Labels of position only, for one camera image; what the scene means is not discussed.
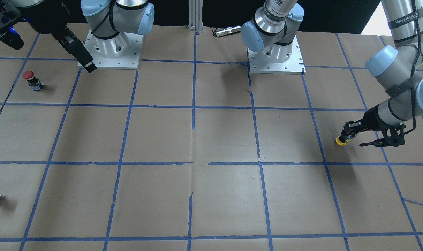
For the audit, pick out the silver metal connector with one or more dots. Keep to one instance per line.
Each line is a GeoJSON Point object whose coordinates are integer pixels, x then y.
{"type": "Point", "coordinates": [226, 31]}

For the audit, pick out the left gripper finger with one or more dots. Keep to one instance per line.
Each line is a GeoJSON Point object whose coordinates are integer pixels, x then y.
{"type": "Point", "coordinates": [353, 128]}

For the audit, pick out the yellow push button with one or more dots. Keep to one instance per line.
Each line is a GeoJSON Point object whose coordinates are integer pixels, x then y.
{"type": "Point", "coordinates": [342, 140]}

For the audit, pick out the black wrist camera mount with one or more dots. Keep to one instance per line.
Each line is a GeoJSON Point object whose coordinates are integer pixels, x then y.
{"type": "Point", "coordinates": [392, 136]}

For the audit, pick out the red emergency stop button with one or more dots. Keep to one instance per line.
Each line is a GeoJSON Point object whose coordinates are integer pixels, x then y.
{"type": "Point", "coordinates": [34, 83]}

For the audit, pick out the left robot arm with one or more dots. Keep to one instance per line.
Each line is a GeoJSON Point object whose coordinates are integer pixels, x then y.
{"type": "Point", "coordinates": [274, 26]}

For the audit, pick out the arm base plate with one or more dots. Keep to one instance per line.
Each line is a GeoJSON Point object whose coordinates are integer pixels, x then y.
{"type": "Point", "coordinates": [276, 57]}
{"type": "Point", "coordinates": [121, 52]}

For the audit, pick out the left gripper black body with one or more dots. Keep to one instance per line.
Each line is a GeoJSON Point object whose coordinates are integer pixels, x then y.
{"type": "Point", "coordinates": [370, 119]}

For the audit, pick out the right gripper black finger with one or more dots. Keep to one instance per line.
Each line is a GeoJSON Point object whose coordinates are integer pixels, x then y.
{"type": "Point", "coordinates": [75, 47]}

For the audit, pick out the aluminium frame post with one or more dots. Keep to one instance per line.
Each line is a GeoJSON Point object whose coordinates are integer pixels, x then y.
{"type": "Point", "coordinates": [195, 8]}

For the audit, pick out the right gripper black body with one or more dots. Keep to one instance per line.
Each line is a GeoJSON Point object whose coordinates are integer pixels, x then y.
{"type": "Point", "coordinates": [45, 18]}

